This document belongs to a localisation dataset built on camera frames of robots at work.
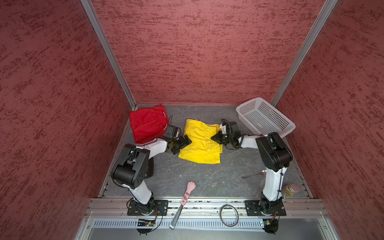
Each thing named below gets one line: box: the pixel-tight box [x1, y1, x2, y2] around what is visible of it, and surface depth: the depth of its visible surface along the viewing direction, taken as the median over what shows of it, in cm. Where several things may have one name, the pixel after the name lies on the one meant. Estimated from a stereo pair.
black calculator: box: [147, 157, 154, 178], surface depth 87 cm
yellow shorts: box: [178, 118, 223, 164], surface depth 94 cm
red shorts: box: [129, 104, 170, 143], surface depth 108 cm
